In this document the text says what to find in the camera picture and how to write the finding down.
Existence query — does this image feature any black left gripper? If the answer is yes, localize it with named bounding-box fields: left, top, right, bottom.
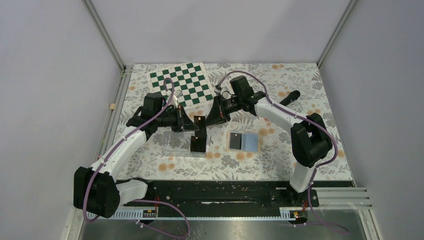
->
left=155, top=104, right=199, bottom=133

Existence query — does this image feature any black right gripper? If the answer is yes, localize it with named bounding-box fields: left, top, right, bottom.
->
left=204, top=94, right=243, bottom=128

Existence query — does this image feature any stack of credit cards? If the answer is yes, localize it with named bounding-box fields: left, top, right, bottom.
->
left=190, top=136, right=207, bottom=154

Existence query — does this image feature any single black credit card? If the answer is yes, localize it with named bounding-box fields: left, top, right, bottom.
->
left=228, top=132, right=243, bottom=150

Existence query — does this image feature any beige leather card holder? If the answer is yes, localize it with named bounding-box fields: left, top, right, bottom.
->
left=227, top=131, right=261, bottom=153

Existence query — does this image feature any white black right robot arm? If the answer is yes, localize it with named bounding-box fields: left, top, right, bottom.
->
left=205, top=75, right=335, bottom=206

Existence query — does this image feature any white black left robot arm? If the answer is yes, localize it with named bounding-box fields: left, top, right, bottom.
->
left=73, top=92, right=199, bottom=218

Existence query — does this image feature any clear plastic card box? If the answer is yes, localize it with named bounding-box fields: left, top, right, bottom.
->
left=162, top=130, right=208, bottom=158

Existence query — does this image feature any green white checkerboard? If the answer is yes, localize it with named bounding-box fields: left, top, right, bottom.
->
left=147, top=62, right=216, bottom=109

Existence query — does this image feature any floral patterned table mat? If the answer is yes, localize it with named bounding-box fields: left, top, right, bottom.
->
left=118, top=63, right=353, bottom=181

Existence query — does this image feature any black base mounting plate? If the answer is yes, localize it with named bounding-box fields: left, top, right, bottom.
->
left=144, top=180, right=320, bottom=215

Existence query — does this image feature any black marker orange cap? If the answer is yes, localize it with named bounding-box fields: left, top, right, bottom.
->
left=279, top=90, right=301, bottom=107

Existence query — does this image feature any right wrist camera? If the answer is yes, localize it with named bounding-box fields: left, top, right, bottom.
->
left=214, top=85, right=232, bottom=99

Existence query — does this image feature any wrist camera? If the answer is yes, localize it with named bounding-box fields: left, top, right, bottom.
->
left=214, top=85, right=232, bottom=99
left=170, top=90, right=183, bottom=107

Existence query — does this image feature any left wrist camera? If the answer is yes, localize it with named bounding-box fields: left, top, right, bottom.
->
left=170, top=90, right=183, bottom=107

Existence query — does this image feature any aluminium frame rail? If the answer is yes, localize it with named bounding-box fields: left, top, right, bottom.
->
left=72, top=0, right=135, bottom=208

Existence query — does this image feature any white slotted cable duct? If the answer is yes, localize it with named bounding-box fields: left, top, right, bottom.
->
left=109, top=207, right=297, bottom=221

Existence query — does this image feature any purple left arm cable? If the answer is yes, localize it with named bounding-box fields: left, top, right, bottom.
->
left=82, top=77, right=191, bottom=240

